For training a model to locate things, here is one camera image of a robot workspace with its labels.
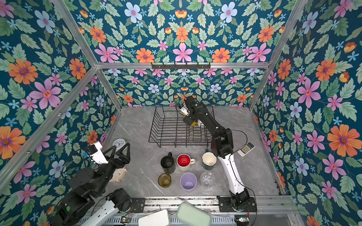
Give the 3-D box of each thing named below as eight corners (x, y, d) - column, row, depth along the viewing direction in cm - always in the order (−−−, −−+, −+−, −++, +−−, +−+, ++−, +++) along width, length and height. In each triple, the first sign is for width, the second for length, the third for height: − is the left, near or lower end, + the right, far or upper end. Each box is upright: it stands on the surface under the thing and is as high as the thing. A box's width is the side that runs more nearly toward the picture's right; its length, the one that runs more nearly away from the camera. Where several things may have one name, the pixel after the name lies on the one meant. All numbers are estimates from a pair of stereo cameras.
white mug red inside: (174, 165, 89) (173, 160, 84) (184, 155, 94) (184, 150, 88) (184, 174, 86) (184, 170, 80) (194, 163, 90) (194, 158, 84)
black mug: (162, 173, 87) (159, 168, 80) (164, 157, 93) (162, 151, 86) (175, 173, 87) (173, 168, 80) (176, 157, 93) (175, 151, 86)
